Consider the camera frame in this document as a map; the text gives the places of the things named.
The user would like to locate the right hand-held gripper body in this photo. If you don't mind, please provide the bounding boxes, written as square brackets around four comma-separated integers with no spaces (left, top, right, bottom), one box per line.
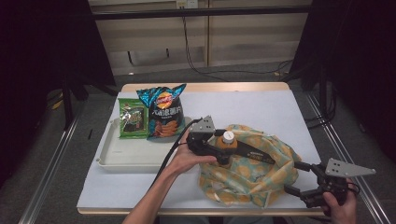
[300,157,377,209]

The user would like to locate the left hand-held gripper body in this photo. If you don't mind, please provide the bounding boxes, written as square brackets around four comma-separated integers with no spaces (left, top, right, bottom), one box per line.
[185,115,219,157]

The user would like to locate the orange drink bottle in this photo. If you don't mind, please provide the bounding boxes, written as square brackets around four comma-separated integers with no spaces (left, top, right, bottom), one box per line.
[214,130,239,167]

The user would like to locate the orange patterned cloth bag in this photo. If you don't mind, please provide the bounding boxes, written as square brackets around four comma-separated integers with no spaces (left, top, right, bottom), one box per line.
[198,124,303,209]

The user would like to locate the blue chip bag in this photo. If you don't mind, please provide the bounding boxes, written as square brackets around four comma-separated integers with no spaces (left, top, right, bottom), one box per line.
[135,83,188,142]

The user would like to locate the green snack packet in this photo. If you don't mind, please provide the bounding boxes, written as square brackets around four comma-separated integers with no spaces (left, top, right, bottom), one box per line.
[117,97,149,140]

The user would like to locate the white plastic tray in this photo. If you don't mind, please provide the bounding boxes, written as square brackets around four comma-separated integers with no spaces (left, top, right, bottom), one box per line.
[95,117,194,174]

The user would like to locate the person's left hand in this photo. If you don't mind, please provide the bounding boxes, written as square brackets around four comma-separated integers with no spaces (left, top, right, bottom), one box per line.
[166,130,218,177]

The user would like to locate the person's right hand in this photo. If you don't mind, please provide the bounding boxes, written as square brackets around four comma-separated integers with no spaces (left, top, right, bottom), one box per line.
[321,178,359,224]

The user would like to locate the white table mat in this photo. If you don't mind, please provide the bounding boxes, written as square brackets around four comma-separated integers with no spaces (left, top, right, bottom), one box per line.
[77,90,326,210]

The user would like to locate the black stand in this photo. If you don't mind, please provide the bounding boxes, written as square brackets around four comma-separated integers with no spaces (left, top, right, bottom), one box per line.
[306,66,337,130]
[60,73,120,130]

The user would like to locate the black curtain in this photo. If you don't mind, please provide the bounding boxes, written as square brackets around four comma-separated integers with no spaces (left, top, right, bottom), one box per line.
[288,0,396,162]
[0,0,117,188]

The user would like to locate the black horizontal bar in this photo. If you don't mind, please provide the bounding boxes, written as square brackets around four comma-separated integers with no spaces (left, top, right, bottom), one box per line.
[92,5,313,21]

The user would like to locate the right hand-held gripper cable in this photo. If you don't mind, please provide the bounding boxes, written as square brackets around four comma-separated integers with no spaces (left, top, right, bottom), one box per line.
[346,181,361,196]

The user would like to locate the aluminium floor rail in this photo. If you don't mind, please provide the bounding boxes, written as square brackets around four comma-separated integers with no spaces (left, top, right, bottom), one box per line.
[18,113,82,224]
[304,91,393,224]

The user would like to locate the black wall cable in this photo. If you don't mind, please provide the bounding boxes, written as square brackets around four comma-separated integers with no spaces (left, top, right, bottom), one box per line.
[181,16,294,82]

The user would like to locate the white wall socket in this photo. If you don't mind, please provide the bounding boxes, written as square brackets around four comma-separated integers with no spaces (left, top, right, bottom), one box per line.
[176,0,199,9]

